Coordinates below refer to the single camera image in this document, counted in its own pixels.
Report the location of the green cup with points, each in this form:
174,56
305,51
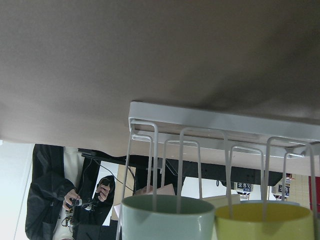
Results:
166,217

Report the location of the yellow cup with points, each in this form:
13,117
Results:
280,222

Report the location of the person in black jacket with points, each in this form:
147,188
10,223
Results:
65,191

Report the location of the white wire cup rack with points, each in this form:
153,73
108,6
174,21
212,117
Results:
196,134

